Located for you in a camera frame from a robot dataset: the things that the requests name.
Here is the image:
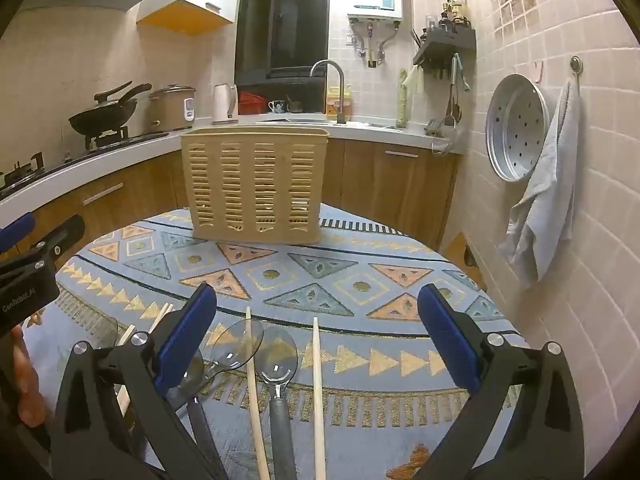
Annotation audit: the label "beige slotted utensil basket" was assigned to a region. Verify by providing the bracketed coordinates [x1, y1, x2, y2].
[181, 125, 329, 245]

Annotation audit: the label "black wok with lid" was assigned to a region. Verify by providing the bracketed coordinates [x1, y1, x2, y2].
[68, 81, 152, 139]

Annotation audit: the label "patterned mug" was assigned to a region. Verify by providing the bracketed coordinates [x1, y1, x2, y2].
[268, 100, 286, 114]

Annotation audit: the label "hanging kitchen utensils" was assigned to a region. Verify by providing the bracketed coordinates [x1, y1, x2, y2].
[425, 52, 471, 138]

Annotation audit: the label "yellow bottle by sink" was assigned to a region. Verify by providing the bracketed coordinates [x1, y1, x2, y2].
[326, 86, 352, 122]

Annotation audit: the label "person's left hand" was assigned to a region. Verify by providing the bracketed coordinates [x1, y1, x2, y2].
[11, 326, 46, 428]

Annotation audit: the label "clear spoon dark handle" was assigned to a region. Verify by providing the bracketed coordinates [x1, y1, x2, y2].
[167, 318, 264, 410]

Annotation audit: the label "beige rice cooker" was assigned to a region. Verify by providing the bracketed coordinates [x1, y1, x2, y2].
[143, 84, 196, 133]

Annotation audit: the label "round metal steamer tray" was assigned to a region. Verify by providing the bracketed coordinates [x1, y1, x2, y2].
[485, 74, 550, 183]

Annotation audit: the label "blue patterned table mat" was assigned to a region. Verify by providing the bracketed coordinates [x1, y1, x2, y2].
[24, 206, 522, 479]

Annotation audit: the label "black wall shelf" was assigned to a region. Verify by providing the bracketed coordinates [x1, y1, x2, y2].
[412, 27, 476, 72]

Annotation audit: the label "wooden chopstick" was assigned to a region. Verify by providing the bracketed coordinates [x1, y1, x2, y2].
[116, 325, 136, 416]
[149, 304, 174, 334]
[312, 318, 326, 480]
[245, 307, 270, 480]

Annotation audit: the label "clear spoon grey handle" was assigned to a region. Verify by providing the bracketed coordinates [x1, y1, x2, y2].
[255, 326, 298, 480]

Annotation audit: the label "chrome sink faucet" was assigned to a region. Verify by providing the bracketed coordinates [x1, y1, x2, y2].
[309, 58, 348, 125]

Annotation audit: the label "wall hook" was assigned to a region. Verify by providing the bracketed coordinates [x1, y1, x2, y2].
[570, 55, 584, 79]

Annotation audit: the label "dark spoon under finger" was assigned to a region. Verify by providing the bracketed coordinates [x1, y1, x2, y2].
[179, 351, 228, 479]

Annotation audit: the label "grey hanging towel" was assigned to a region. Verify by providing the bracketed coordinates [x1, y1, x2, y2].
[498, 78, 582, 288]

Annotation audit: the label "gas stove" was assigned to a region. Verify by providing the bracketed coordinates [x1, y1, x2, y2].
[1, 132, 169, 200]

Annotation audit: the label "dark window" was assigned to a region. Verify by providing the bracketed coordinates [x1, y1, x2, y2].
[234, 0, 330, 113]

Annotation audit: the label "white wall cabinet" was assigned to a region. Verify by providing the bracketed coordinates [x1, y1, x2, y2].
[137, 0, 238, 36]

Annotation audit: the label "green bottle brush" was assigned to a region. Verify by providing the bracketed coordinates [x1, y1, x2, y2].
[396, 68, 409, 129]

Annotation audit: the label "white electric kettle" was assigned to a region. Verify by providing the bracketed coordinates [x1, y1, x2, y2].
[212, 84, 238, 124]

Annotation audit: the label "red container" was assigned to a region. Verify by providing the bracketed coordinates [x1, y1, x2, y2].
[238, 91, 268, 115]

